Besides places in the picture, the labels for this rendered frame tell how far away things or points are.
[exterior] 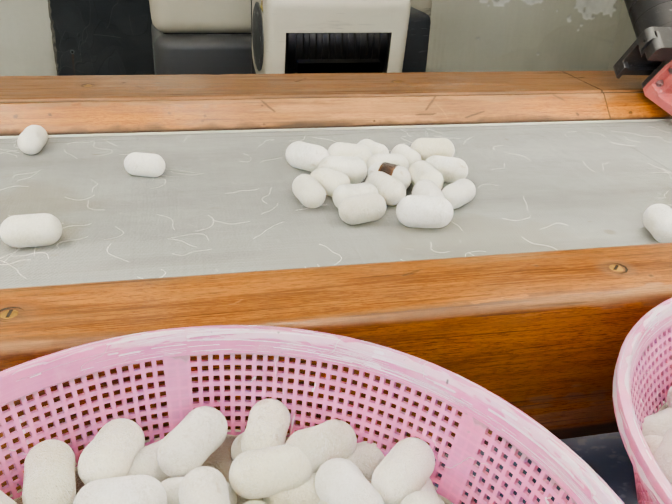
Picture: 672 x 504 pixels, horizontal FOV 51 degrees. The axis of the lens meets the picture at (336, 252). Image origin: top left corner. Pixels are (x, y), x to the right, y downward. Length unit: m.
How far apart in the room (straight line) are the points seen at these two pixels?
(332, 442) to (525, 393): 0.13
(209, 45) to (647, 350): 1.13
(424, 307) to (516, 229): 0.17
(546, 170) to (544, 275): 0.24
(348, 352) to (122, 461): 0.10
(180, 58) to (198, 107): 0.72
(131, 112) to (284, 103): 0.14
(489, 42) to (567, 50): 0.34
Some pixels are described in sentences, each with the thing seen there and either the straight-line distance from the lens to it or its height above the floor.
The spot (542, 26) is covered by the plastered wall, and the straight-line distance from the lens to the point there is 2.93.
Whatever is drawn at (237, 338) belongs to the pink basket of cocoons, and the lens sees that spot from 0.30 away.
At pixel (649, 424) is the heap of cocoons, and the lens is 0.35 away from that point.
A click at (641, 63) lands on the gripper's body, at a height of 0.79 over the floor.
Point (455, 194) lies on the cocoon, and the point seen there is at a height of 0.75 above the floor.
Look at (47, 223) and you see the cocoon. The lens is 0.45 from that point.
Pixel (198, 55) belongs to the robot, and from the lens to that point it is 1.37.
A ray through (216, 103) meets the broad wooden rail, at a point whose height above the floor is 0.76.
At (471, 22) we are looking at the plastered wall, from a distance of 2.79.
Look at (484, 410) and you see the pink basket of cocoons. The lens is 0.28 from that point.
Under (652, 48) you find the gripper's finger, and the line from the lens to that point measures 0.75.
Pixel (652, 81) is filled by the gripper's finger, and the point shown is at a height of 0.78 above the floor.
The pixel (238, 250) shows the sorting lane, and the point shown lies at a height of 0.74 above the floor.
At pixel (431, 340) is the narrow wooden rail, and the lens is 0.34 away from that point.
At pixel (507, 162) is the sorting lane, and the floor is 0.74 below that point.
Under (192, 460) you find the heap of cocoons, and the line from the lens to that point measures 0.29.
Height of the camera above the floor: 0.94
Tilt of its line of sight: 27 degrees down
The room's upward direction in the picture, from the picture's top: 3 degrees clockwise
